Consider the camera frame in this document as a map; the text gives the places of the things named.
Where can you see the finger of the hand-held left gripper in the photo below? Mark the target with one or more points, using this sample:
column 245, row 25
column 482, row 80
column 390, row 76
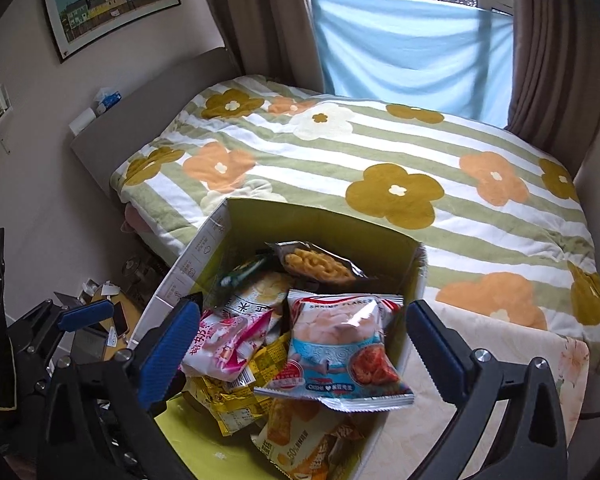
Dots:
column 87, row 317

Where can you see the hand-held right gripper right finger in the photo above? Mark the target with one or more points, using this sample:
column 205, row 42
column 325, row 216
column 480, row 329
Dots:
column 435, row 355

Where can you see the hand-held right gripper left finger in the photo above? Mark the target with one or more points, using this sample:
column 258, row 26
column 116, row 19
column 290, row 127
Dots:
column 167, row 355

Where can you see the pink snack packet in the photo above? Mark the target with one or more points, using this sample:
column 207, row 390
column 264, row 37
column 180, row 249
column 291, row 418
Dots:
column 220, row 345

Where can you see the golden yellow snack packet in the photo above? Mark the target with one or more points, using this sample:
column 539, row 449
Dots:
column 225, row 405

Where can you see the white brown snack packet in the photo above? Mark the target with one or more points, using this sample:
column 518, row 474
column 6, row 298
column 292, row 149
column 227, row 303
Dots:
column 255, row 300

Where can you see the red white shrimp chips packet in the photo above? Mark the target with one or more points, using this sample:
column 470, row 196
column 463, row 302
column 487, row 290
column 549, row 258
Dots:
column 330, row 350

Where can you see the dark green snack packet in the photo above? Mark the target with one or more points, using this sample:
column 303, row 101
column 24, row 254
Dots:
column 242, row 272

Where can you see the clear noodle snack packet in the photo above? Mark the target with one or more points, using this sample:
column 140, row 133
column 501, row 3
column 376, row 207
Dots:
column 315, row 262

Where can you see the orange cake snack packet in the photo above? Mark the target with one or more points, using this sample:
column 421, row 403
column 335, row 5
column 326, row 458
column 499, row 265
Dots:
column 305, row 440

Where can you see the yellow-green cardboard box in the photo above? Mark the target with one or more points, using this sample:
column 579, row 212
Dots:
column 305, row 225

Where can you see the smartphone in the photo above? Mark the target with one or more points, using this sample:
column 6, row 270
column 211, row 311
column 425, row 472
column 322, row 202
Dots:
column 121, row 319

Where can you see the floral table cloth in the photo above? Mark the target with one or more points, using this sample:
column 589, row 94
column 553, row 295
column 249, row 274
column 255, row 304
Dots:
column 505, row 340

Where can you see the small white box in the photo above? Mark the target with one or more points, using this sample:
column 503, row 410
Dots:
column 82, row 121

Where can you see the green striped floral blanket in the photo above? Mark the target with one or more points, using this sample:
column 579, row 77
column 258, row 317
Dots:
column 380, row 150

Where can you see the grey bed headboard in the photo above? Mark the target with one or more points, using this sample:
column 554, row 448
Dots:
column 145, row 110

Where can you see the blue tissue pack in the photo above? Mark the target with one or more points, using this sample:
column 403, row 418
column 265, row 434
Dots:
column 107, row 100

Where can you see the light blue cloth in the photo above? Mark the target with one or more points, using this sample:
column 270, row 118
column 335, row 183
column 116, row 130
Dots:
column 410, row 55

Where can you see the framed houses picture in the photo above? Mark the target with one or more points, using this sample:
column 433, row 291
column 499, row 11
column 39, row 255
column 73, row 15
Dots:
column 110, row 5

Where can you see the brown curtain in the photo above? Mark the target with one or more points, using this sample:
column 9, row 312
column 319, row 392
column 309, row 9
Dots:
column 550, row 50
column 260, row 20

